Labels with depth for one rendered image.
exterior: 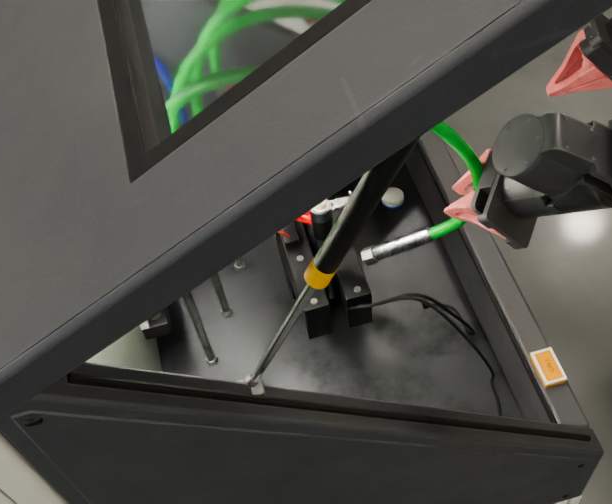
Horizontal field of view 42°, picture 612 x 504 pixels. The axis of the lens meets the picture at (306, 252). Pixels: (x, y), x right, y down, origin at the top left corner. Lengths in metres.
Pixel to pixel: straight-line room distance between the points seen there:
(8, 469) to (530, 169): 0.48
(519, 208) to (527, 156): 0.12
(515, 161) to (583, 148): 0.06
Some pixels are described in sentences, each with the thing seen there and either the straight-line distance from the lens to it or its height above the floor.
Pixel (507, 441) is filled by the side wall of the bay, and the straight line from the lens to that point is 0.94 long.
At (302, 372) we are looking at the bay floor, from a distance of 1.25.
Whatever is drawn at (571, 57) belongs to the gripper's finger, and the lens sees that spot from 1.03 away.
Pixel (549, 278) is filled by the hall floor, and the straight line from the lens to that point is 2.37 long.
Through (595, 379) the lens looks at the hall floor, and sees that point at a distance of 2.24.
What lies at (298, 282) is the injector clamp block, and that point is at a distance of 1.16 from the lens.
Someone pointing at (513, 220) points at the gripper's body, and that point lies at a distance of 0.83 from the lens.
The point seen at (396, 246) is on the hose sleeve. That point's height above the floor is 1.17.
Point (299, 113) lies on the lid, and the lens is 0.43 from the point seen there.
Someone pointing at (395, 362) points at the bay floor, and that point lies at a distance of 1.26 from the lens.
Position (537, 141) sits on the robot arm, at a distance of 0.70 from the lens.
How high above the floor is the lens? 1.94
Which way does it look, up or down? 54 degrees down
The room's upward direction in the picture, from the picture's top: 9 degrees counter-clockwise
